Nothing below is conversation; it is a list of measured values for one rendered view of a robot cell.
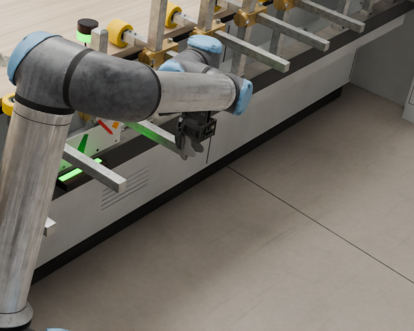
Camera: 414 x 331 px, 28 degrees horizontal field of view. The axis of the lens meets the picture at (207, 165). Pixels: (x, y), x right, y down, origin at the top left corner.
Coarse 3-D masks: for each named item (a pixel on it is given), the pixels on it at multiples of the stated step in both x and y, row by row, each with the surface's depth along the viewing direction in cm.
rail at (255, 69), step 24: (384, 0) 392; (336, 24) 355; (288, 48) 333; (312, 48) 337; (336, 48) 356; (264, 72) 313; (288, 72) 329; (168, 120) 273; (120, 144) 257; (144, 144) 268; (72, 168) 243
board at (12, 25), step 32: (0, 0) 285; (32, 0) 289; (64, 0) 293; (96, 0) 297; (128, 0) 301; (192, 0) 309; (256, 0) 320; (0, 32) 265; (32, 32) 268; (64, 32) 272; (0, 96) 232
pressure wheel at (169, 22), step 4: (168, 4) 283; (172, 4) 283; (168, 8) 281; (172, 8) 281; (176, 8) 282; (180, 8) 284; (168, 12) 281; (172, 12) 282; (176, 12) 284; (168, 16) 281; (172, 16) 283; (168, 20) 282; (172, 20) 284; (168, 24) 283; (172, 24) 285; (176, 24) 287
